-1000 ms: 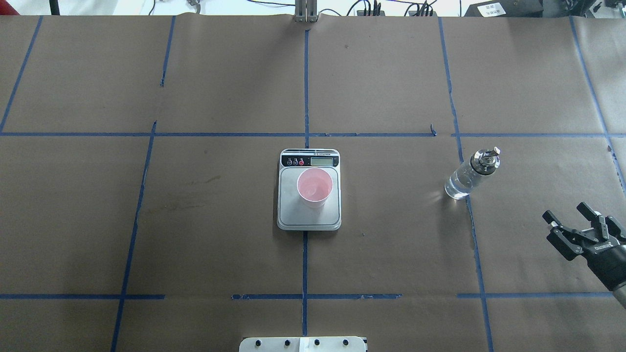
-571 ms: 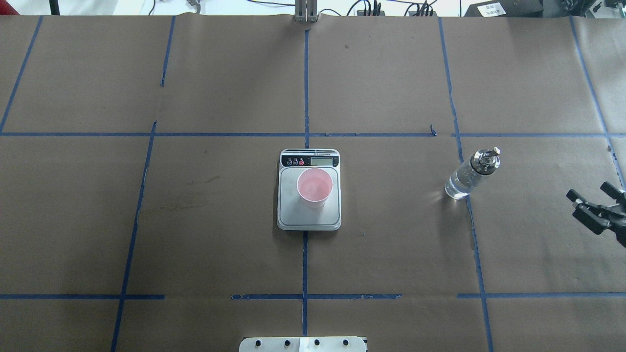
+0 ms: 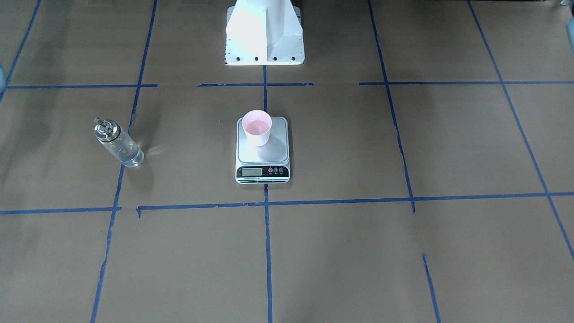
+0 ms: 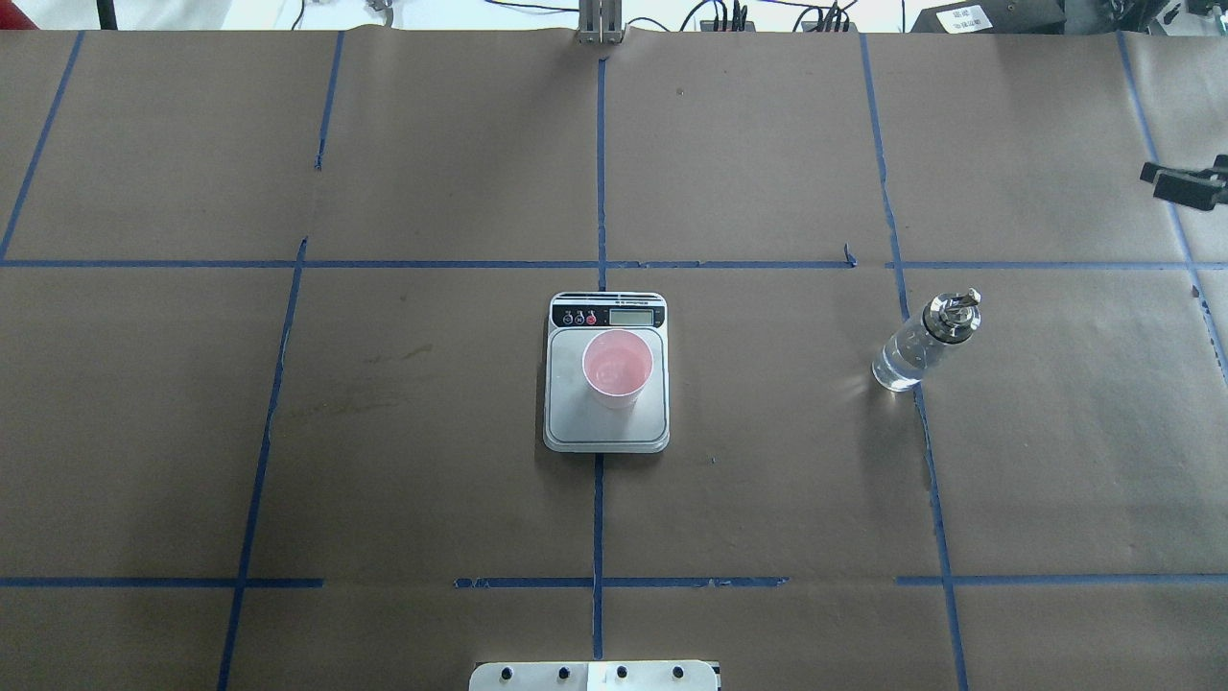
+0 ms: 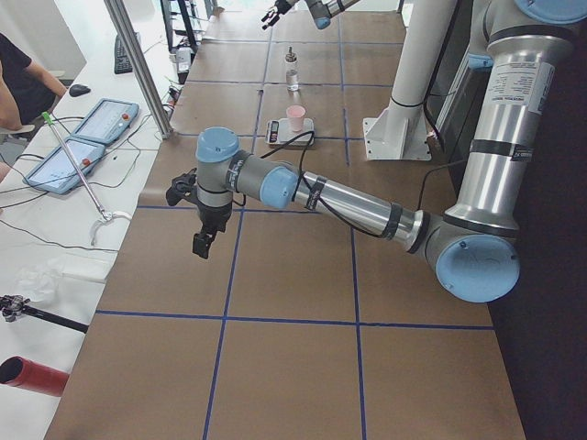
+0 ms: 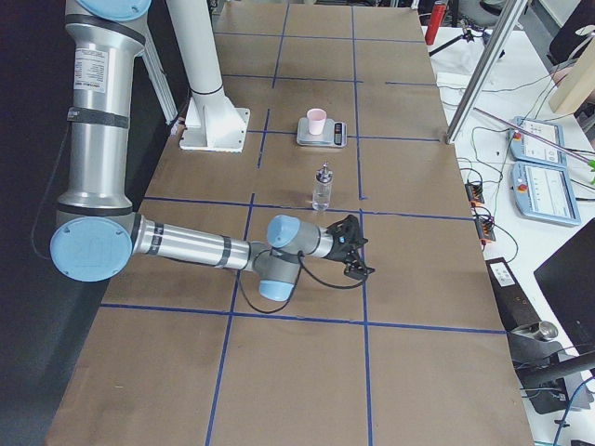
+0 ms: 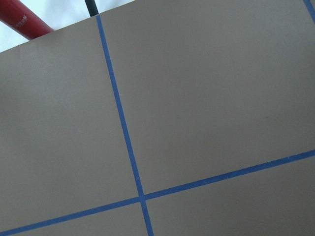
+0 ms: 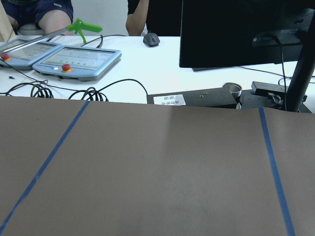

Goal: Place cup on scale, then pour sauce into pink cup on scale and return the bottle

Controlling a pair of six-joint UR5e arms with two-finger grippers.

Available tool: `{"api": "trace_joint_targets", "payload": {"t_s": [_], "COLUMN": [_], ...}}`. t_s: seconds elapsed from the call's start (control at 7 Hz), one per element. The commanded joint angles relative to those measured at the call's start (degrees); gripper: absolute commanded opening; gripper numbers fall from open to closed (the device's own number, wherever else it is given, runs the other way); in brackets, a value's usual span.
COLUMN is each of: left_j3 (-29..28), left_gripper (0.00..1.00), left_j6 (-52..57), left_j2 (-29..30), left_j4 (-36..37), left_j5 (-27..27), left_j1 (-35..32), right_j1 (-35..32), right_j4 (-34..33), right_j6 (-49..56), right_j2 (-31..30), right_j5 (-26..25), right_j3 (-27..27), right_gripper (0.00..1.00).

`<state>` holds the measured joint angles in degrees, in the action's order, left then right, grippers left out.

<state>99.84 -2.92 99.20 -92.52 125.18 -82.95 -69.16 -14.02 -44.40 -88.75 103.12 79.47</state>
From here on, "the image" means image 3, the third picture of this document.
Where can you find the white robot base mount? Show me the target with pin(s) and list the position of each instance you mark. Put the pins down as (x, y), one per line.
(264, 32)

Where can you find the glass sauce dispenser bottle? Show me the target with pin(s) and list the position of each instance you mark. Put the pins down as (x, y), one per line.
(118, 142)

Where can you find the pink paper cup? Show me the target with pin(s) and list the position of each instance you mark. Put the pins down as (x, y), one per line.
(256, 125)

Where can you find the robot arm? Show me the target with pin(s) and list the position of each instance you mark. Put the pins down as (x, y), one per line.
(570, 33)

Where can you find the white digital kitchen scale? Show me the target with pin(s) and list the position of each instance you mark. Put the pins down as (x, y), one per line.
(269, 163)

